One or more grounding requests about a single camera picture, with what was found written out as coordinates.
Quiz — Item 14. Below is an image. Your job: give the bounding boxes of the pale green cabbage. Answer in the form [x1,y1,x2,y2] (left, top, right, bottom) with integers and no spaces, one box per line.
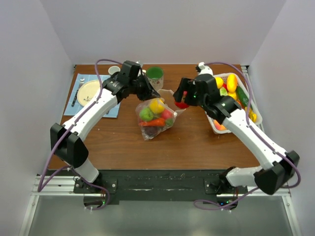
[219,87,228,96]

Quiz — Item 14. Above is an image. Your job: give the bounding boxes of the grey ceramic mug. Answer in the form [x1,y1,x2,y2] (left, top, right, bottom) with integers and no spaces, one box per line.
[108,66,121,76]

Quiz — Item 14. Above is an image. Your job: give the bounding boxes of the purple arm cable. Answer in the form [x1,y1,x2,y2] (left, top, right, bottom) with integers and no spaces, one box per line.
[37,59,124,211]
[193,62,301,211]

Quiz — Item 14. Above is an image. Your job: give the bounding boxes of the yellow bell pepper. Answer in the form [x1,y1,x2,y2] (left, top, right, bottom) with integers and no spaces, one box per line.
[245,107,257,123]

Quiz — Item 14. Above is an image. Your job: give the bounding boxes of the peach fruit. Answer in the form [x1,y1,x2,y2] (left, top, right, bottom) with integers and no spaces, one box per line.
[213,120,226,131]

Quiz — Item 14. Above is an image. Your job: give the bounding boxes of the red apple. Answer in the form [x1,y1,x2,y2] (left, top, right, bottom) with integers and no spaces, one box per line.
[160,109,173,120]
[173,91,189,109]

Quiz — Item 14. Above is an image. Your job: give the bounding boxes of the dark purple mangosteen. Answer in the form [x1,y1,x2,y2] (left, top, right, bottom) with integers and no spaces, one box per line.
[142,126,160,140]

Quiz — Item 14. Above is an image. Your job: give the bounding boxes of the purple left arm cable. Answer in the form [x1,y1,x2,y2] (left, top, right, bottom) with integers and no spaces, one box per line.
[37,59,124,211]

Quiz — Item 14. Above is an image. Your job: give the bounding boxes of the white perforated plastic basket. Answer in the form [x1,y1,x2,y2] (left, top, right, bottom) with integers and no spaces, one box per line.
[207,73,262,134]

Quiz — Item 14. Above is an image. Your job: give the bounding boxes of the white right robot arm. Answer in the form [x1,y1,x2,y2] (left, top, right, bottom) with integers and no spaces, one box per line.
[173,74,300,195]

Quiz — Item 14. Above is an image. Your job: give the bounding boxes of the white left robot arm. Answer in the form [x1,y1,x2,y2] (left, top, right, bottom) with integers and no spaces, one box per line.
[50,60,159,193]

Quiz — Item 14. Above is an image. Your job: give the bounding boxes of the clear polka-dot zip bag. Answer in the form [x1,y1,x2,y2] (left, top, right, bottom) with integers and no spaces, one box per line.
[135,89,189,140]

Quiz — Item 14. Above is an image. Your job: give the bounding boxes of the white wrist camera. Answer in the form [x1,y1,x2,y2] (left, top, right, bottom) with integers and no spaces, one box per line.
[195,62,214,76]
[136,61,143,67]

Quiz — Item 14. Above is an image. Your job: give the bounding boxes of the cream and blue plate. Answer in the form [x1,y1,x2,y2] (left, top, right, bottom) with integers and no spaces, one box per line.
[77,80,100,107]

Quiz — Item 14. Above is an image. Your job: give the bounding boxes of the yellow-orange mango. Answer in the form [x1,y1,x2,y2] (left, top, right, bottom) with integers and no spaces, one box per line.
[226,74,238,93]

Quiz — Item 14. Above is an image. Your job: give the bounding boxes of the yellow lemon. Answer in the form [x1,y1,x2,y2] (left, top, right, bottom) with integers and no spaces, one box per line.
[215,77,224,89]

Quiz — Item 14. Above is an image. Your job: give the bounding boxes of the black-handled fork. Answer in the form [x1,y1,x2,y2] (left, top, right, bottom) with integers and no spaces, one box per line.
[71,77,85,107]

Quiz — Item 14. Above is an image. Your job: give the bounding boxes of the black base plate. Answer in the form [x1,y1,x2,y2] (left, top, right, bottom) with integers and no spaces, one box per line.
[73,169,249,206]

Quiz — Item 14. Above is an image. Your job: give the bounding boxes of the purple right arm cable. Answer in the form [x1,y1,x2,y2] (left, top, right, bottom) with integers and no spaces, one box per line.
[193,62,301,211]

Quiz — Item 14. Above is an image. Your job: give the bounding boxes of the green cucumber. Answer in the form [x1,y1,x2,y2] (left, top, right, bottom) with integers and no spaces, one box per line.
[236,86,249,107]

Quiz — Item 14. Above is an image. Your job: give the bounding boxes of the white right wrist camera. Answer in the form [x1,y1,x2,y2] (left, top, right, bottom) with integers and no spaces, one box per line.
[195,62,214,76]

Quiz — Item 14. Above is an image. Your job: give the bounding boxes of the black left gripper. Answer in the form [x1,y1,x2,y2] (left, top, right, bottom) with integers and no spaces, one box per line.
[129,73,160,101]

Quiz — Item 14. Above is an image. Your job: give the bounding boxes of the green-lined floral mug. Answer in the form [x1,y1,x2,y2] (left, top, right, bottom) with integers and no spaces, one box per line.
[146,66,164,91]

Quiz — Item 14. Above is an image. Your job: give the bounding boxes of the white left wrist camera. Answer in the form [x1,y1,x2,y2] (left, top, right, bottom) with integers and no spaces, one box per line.
[136,61,143,67]

